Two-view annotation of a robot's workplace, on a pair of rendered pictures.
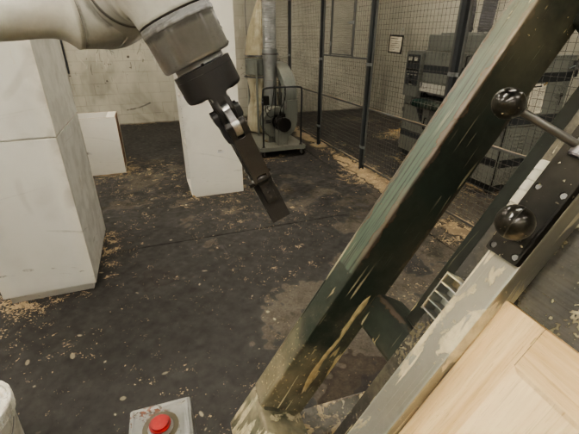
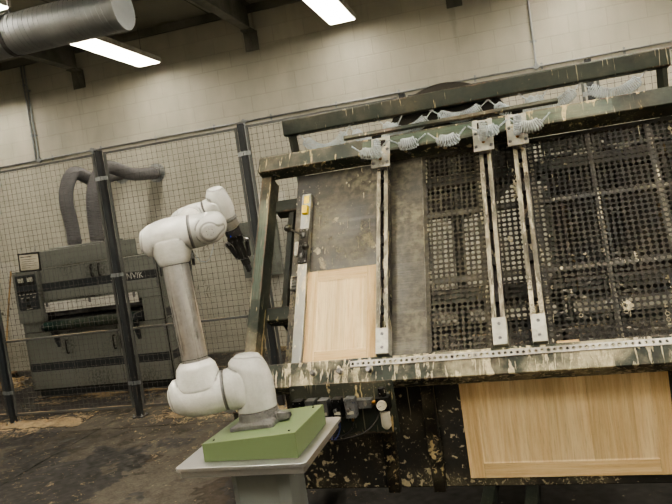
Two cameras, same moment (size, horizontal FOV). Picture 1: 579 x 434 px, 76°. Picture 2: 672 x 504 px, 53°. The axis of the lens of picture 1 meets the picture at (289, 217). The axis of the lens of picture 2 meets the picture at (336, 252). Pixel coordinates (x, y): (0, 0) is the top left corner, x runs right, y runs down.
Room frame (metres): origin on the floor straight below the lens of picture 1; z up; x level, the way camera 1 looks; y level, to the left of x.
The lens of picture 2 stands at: (-1.73, 2.45, 1.57)
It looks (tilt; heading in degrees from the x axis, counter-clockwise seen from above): 3 degrees down; 305
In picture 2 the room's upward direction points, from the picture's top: 8 degrees counter-clockwise
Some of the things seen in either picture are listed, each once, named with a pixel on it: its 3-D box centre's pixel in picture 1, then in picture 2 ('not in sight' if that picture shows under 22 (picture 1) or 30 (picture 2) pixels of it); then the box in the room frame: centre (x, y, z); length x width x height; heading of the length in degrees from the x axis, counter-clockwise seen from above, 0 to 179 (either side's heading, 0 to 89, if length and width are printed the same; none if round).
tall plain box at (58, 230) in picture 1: (30, 157); not in sight; (2.45, 1.76, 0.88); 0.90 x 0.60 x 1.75; 20
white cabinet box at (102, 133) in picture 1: (97, 143); not in sight; (4.78, 2.51, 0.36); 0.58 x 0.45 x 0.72; 110
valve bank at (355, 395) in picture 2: not in sight; (338, 413); (0.07, 0.05, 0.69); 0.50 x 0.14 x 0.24; 18
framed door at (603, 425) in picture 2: not in sight; (563, 416); (-0.74, -0.55, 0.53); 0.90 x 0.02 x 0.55; 18
